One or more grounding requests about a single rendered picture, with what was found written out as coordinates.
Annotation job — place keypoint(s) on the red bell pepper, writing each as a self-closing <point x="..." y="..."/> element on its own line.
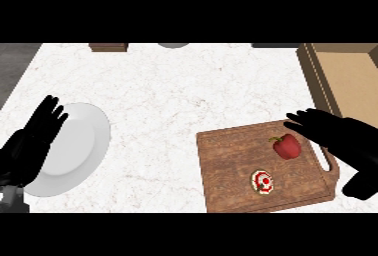
<point x="286" y="146"/>

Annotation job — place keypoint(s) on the red and white can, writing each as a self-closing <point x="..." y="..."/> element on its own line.
<point x="263" y="182"/>

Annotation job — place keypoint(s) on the brown wooden block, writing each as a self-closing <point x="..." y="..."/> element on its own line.
<point x="108" y="47"/>

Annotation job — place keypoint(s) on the dark grey flat object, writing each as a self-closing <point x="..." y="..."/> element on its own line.
<point x="275" y="45"/>

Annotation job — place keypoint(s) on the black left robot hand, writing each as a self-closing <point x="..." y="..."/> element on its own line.
<point x="29" y="143"/>

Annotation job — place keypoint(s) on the grey round object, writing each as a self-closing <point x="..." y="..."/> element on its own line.
<point x="173" y="45"/>

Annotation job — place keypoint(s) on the cardboard box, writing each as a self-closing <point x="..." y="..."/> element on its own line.
<point x="344" y="80"/>

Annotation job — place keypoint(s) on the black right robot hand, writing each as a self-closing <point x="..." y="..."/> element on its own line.
<point x="340" y="140"/>

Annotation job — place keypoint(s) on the white plate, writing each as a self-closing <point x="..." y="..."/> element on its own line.
<point x="74" y="150"/>

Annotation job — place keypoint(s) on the brown wooden cutting board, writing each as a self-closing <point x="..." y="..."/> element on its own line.
<point x="255" y="170"/>

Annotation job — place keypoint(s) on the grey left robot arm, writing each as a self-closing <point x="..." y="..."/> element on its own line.
<point x="12" y="199"/>

